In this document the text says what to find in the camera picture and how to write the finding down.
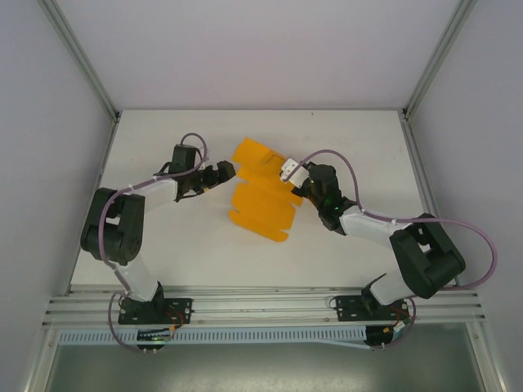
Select left aluminium table side rail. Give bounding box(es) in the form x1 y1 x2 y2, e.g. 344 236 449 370
65 116 122 296

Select black controller puck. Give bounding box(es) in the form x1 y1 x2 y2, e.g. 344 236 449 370
364 324 405 353
136 326 173 355

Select right aluminium frame post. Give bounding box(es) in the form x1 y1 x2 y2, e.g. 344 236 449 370
401 0 478 122

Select left black controller puck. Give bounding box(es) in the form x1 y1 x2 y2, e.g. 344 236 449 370
136 326 173 355

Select right black controller puck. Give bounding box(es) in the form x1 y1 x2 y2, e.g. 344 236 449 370
364 324 405 353

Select right base red wires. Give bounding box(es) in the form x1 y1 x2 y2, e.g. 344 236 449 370
387 304 412 332

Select aluminium mounting rail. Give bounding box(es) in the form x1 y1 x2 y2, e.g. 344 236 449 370
42 284 488 328

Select white slotted cable duct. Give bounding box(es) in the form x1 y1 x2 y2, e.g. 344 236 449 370
58 328 371 347

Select aluminium frame post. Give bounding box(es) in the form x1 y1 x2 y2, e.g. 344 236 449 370
401 0 478 122
39 0 123 123

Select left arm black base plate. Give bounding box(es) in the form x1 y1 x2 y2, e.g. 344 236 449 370
118 296 194 326

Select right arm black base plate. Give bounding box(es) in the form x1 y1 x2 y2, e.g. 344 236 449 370
332 293 410 324

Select aluminium table side rail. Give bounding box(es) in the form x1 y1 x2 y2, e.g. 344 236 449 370
65 116 122 296
400 118 483 295

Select base red wires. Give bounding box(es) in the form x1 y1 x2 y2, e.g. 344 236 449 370
167 304 185 332
387 304 412 332

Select left base red wires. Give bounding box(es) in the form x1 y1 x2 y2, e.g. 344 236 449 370
167 304 185 332

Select left aluminium frame post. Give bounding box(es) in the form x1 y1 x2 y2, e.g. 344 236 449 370
39 0 123 123

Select right aluminium table side rail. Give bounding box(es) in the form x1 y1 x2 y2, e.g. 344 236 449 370
400 118 483 295

